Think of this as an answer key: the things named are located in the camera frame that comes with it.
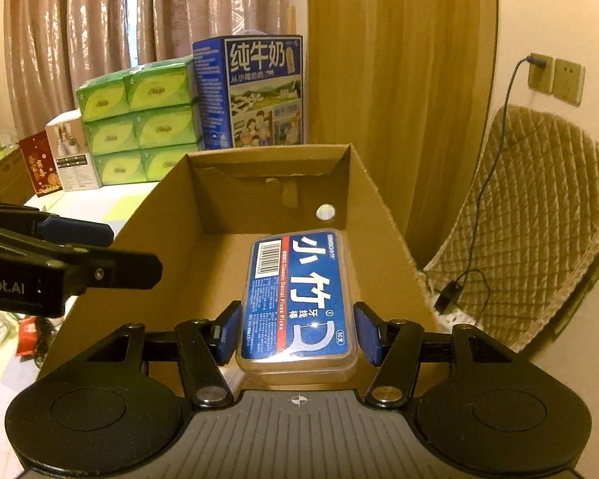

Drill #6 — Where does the blue dental floss box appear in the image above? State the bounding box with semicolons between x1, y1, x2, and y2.
237;229;358;384

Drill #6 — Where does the brown cardboard boxes pile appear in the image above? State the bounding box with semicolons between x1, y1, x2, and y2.
0;147;34;206

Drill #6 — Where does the red gift box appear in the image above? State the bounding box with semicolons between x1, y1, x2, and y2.
19;131;62;197

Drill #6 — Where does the white humidifier box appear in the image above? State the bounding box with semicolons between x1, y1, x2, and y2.
45;109;100;192

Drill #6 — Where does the brown cardboard box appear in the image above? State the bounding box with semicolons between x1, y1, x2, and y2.
43;146;437;388

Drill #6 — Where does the green tissue box stack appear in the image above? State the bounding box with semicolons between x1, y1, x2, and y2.
75;56;203;186

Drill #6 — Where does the pink curtain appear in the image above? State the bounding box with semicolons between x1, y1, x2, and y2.
4;0;289;137

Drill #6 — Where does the quilted chair back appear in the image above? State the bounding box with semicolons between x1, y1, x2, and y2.
425;105;599;351

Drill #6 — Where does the blue milk carton box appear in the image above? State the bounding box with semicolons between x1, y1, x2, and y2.
192;35;304;150

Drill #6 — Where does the wooden door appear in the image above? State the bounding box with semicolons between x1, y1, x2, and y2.
307;0;498;265

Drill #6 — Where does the black charger cable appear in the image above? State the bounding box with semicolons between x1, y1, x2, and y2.
432;55;548;315

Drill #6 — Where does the wall socket pair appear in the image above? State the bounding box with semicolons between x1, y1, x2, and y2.
527;53;585;107

